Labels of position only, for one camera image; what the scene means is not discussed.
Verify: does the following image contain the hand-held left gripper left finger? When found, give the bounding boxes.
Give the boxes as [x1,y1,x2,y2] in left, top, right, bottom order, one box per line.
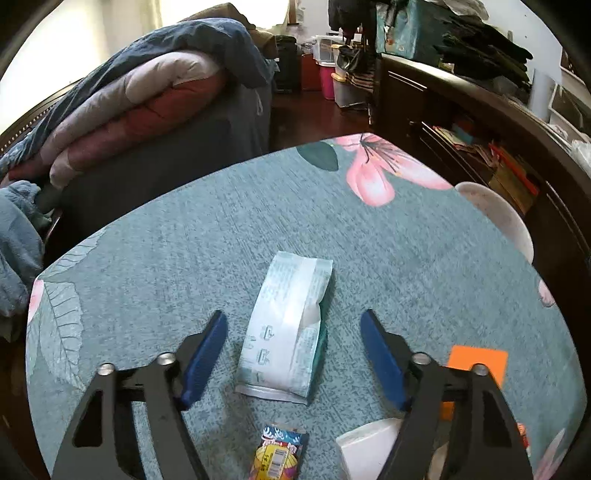
[51,310,228,480]

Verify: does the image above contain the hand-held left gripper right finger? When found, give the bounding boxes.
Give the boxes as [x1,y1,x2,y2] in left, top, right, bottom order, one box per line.
[360,308,534,480]

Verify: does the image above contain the white green wipes packet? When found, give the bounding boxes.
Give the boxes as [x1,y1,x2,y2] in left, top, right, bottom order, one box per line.
[235,251,334,407]

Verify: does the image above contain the white container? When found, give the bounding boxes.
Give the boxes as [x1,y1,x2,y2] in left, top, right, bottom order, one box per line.
[335,418,448,480]

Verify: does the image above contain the small orange box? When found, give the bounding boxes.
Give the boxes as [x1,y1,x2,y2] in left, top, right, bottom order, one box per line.
[441,345,509,421]

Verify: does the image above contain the teal floral tablecloth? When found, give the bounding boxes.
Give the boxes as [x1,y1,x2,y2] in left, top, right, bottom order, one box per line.
[25,132,580,480]

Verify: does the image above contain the colourful snack wrapper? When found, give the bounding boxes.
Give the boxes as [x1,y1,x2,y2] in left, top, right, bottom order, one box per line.
[249,425,309,480]

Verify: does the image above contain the white rounded plastic object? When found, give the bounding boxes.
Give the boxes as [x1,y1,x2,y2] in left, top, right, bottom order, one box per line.
[455,181,535,264]

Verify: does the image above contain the bed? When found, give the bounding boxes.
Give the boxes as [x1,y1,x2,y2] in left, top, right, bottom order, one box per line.
[0,4,278,241]

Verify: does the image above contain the light blue fleece blanket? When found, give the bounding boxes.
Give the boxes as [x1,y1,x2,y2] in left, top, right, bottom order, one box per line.
[0,180,51,342]

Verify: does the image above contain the row of books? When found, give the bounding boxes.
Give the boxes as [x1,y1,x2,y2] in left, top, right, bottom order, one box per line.
[431,122,541,215]

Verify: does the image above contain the folded pink quilt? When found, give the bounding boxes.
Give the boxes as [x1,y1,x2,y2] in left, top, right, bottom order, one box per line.
[0,51,229,190]

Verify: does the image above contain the clear plastic storage box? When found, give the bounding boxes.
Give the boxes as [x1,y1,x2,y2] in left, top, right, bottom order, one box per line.
[331,74,370,109]

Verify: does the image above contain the dark wooden cabinet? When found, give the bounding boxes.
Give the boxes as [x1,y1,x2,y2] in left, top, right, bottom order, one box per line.
[369,53,591,315]

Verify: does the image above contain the pink plastic bin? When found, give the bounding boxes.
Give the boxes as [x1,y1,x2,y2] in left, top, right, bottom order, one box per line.
[318,67,340,100]

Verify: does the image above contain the white plastic bag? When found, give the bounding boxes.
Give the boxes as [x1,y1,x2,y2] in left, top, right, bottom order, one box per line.
[570,138,591,176]

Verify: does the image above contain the red box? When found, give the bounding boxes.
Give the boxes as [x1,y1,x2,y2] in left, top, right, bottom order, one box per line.
[300,54,321,90]

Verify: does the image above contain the black handbag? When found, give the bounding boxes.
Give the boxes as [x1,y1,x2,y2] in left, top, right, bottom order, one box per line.
[337,44,370,77]

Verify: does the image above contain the black suitcase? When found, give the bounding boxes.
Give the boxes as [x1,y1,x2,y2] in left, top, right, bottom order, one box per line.
[272,36,300,93]

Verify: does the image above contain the white storage drawers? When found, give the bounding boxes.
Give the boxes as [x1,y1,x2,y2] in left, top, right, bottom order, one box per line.
[547,51,591,139]

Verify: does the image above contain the dark blue duvet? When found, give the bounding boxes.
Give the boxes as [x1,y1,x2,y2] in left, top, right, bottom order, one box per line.
[0,18,278,160]

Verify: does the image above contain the stack of dark clothes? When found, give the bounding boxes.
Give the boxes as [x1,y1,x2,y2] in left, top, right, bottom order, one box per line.
[434,21,534,88]

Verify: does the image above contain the teal fabric bag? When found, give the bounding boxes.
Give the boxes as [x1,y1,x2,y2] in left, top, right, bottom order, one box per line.
[375,0,444,58]

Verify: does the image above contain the brown blanket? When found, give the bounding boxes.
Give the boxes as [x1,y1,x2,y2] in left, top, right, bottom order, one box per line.
[178,2,269,33]

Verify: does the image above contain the black hanging coat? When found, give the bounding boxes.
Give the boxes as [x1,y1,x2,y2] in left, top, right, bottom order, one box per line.
[328,0,377,33]

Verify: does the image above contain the pile of white clothes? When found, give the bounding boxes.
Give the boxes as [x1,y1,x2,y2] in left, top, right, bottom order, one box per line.
[434,0,488,19]

